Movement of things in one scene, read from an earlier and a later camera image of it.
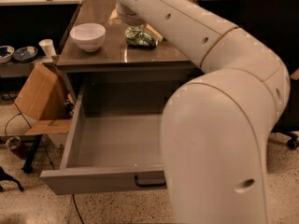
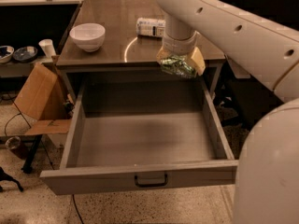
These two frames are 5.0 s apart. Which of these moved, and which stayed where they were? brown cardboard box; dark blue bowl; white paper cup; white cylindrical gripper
Moved: white cylindrical gripper
Stayed: dark blue bowl; white paper cup; brown cardboard box
